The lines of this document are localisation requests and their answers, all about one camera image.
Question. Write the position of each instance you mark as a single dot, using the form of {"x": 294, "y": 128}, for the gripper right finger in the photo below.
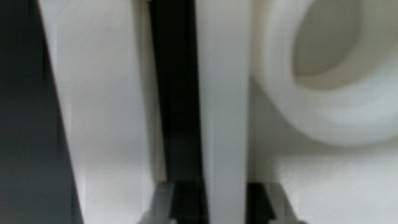
{"x": 269, "y": 208}

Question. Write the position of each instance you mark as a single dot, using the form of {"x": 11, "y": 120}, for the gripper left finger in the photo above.
{"x": 178, "y": 204}

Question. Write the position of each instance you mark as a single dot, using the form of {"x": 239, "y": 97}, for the white square tabletop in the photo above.
{"x": 299, "y": 109}

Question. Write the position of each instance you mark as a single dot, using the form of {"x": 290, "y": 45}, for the white right fence bar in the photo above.
{"x": 98, "y": 35}

